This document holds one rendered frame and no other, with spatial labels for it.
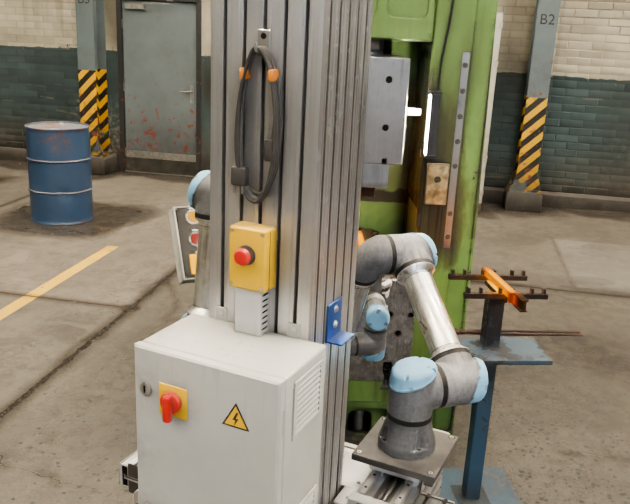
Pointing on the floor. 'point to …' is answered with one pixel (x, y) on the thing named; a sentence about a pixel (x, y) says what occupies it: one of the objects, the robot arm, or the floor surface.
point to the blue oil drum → (59, 172)
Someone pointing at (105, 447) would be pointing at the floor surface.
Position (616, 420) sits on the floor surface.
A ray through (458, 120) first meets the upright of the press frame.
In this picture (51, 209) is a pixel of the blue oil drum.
